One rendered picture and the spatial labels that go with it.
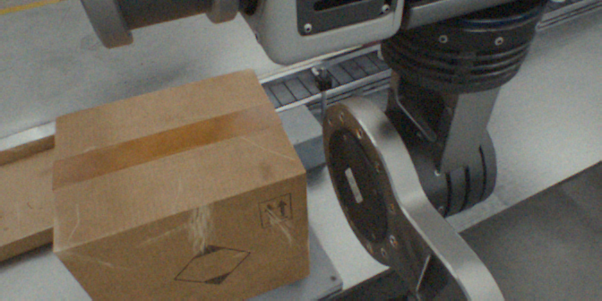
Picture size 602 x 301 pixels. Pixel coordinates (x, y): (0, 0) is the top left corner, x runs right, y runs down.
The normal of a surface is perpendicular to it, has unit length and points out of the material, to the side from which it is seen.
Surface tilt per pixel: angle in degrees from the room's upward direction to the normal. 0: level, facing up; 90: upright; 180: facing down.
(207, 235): 90
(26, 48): 0
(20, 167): 0
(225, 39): 0
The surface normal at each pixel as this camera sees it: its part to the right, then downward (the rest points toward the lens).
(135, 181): -0.04, -0.70
